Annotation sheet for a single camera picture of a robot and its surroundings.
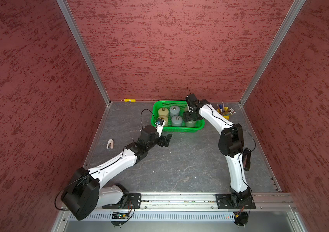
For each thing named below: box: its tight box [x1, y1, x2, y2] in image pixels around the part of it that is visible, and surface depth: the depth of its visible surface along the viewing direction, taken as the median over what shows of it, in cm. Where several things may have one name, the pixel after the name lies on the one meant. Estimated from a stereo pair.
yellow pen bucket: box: [216, 106, 230, 121], surface depth 105 cm
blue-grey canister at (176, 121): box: [171, 114, 183, 127], surface depth 101 cm
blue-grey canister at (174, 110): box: [169, 105, 181, 118], surface depth 106 cm
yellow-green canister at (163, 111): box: [157, 107, 169, 117], surface depth 105 cm
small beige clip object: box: [106, 138, 115, 150], surface depth 96 cm
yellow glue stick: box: [123, 98, 136, 103], surface depth 124 cm
